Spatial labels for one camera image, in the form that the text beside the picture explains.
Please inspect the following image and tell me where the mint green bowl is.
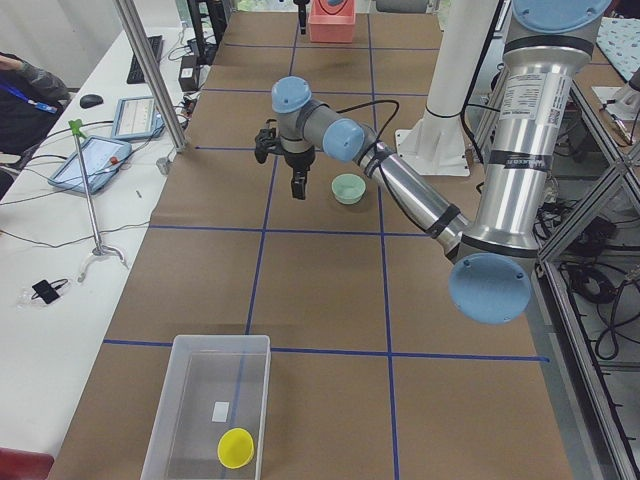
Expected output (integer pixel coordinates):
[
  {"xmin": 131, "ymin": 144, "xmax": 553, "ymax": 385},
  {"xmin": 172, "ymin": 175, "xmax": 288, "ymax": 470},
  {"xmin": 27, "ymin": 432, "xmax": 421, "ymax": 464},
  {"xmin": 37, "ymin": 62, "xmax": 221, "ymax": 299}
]
[{"xmin": 331, "ymin": 173, "xmax": 366, "ymax": 205}]

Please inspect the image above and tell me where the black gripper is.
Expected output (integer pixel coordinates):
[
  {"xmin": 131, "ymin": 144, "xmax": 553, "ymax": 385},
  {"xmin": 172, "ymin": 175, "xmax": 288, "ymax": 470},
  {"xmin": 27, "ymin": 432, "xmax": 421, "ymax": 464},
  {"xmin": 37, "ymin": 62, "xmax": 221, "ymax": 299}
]
[{"xmin": 284, "ymin": 148, "xmax": 315, "ymax": 200}]

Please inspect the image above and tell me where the blue teach pendant far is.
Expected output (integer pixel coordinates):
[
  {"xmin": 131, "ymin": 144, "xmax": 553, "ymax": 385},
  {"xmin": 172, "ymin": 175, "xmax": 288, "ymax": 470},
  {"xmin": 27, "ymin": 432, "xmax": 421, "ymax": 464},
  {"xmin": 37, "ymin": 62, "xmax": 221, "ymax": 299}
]
[{"xmin": 111, "ymin": 96, "xmax": 164, "ymax": 141}]

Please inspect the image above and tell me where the clear plastic storage box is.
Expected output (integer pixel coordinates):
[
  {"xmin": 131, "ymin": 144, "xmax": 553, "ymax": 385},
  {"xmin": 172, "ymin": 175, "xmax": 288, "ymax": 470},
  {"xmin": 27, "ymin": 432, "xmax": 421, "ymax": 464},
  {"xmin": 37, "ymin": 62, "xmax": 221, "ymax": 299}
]
[{"xmin": 141, "ymin": 335, "xmax": 271, "ymax": 479}]

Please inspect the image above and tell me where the seated person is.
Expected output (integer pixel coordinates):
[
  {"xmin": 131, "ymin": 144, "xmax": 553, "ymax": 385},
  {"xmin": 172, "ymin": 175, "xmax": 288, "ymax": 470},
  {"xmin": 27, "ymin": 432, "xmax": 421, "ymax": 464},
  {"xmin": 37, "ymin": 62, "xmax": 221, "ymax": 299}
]
[{"xmin": 0, "ymin": 49, "xmax": 71, "ymax": 201}]

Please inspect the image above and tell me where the aluminium frame post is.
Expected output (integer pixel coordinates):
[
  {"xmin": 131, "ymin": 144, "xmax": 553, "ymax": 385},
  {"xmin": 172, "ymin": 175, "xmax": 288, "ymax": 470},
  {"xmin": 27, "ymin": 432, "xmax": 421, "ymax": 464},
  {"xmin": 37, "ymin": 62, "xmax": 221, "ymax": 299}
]
[{"xmin": 114, "ymin": 0, "xmax": 187, "ymax": 153}]

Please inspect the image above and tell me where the black computer mouse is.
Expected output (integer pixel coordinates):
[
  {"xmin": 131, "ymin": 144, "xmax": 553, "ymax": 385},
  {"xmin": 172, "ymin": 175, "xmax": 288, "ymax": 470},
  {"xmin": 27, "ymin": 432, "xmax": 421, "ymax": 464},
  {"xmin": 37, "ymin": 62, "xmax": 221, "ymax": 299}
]
[{"xmin": 79, "ymin": 94, "xmax": 104, "ymax": 109}]

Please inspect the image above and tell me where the green tipped reacher stick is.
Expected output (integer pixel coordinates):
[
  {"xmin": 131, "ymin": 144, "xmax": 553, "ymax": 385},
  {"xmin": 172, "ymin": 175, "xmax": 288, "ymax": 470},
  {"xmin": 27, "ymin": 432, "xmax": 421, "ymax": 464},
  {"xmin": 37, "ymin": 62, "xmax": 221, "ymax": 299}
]
[{"xmin": 69, "ymin": 119, "xmax": 128, "ymax": 283}]

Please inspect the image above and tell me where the black power adapter box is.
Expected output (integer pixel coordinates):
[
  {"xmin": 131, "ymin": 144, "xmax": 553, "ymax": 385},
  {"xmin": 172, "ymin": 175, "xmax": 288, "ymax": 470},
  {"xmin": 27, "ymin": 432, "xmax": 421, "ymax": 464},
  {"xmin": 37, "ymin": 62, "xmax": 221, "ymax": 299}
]
[{"xmin": 178, "ymin": 55, "xmax": 200, "ymax": 92}]

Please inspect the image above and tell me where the yellow plastic cup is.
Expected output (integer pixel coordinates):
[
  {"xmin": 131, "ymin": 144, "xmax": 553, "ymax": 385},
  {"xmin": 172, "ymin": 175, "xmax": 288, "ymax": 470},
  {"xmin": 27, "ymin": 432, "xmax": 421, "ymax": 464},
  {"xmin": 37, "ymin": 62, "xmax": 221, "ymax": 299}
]
[{"xmin": 217, "ymin": 427, "xmax": 255, "ymax": 469}]

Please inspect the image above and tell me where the blue teach pendant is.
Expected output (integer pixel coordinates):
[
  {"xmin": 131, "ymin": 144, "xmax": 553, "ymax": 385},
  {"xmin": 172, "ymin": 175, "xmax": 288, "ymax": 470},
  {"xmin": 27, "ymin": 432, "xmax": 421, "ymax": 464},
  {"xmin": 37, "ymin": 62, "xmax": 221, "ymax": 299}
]
[
  {"xmin": 111, "ymin": 96, "xmax": 164, "ymax": 141},
  {"xmin": 48, "ymin": 136, "xmax": 133, "ymax": 194}
]

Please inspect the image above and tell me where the black keyboard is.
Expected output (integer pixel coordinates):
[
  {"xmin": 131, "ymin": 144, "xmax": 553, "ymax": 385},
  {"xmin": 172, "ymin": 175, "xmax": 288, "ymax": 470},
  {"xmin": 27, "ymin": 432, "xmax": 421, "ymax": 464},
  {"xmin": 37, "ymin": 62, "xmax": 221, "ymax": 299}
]
[{"xmin": 126, "ymin": 34, "xmax": 165, "ymax": 85}]

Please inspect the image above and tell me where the small black pouch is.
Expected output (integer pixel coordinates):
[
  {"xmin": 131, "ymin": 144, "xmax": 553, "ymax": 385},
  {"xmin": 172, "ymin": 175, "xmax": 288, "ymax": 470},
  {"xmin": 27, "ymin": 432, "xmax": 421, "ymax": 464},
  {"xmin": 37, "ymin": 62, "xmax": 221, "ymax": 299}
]
[{"xmin": 31, "ymin": 278, "xmax": 69, "ymax": 305}]

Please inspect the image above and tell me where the blue teach pendant near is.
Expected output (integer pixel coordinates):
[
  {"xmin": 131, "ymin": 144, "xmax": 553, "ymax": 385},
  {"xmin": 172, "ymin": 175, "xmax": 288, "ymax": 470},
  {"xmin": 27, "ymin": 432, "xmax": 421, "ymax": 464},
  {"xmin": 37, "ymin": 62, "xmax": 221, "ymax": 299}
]
[{"xmin": 48, "ymin": 136, "xmax": 133, "ymax": 194}]

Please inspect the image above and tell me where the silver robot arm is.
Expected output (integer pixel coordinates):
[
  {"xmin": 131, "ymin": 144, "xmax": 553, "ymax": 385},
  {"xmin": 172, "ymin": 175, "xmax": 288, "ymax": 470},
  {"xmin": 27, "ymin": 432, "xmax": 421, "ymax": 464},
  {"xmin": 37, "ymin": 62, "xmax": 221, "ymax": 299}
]
[{"xmin": 255, "ymin": 1, "xmax": 607, "ymax": 324}]

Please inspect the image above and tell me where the pink plastic bin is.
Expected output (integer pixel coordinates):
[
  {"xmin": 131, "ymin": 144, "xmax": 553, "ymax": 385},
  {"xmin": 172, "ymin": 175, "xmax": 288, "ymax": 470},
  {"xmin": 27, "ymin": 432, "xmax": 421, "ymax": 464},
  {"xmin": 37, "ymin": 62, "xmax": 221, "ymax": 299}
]
[{"xmin": 308, "ymin": 0, "xmax": 356, "ymax": 44}]

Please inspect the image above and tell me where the white camera pole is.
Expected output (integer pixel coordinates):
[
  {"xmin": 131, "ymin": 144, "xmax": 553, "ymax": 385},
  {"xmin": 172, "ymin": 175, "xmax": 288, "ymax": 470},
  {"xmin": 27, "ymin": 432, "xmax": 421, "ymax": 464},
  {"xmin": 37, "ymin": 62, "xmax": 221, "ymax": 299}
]
[{"xmin": 395, "ymin": 1, "xmax": 471, "ymax": 176}]

